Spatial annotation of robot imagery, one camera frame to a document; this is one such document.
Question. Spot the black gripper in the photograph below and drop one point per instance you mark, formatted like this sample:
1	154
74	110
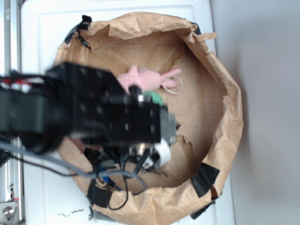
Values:
100	112

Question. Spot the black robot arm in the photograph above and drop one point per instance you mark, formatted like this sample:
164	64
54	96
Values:
25	112

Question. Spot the green dimpled foam ball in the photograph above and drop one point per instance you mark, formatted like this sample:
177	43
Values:
156	98

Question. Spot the pink plush bunny toy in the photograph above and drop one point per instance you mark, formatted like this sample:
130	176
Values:
149	80

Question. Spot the white plastic tray lid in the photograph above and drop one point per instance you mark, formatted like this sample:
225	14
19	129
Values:
113	35

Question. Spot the aluminium frame rail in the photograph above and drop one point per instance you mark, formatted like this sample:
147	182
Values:
12	210

